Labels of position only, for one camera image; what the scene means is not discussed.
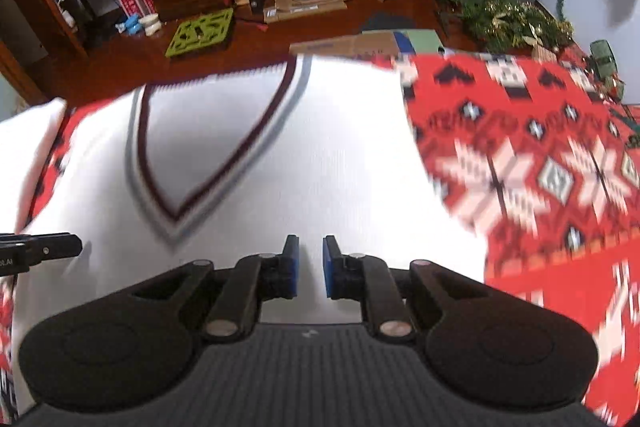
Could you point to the black floor mat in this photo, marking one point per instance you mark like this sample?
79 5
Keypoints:
385 22

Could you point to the green plastic floor mat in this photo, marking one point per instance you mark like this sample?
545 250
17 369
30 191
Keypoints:
200 34

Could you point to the blue flat panel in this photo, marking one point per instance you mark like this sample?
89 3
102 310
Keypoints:
402 42

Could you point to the cream knit vest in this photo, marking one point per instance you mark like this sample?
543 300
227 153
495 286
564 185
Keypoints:
300 157

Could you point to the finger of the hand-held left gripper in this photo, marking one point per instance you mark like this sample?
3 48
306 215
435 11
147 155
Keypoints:
50 247

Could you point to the green gift box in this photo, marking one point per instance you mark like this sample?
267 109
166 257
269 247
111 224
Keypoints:
605 62

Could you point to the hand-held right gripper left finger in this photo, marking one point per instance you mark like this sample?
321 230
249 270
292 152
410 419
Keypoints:
291 267

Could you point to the white top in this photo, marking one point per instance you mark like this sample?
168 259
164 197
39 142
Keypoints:
25 157

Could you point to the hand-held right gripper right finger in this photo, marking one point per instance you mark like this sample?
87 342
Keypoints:
330 267

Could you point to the wooden door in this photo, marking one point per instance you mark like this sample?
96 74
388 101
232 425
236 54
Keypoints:
30 17

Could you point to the christmas garland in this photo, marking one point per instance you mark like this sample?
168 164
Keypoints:
510 19

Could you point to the large flattened cardboard box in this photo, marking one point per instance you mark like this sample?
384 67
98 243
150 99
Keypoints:
350 44

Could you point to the red patterned tablecloth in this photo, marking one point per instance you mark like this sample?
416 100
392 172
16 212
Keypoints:
525 157

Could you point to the white raised pet bowl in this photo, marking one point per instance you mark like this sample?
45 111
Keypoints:
150 24

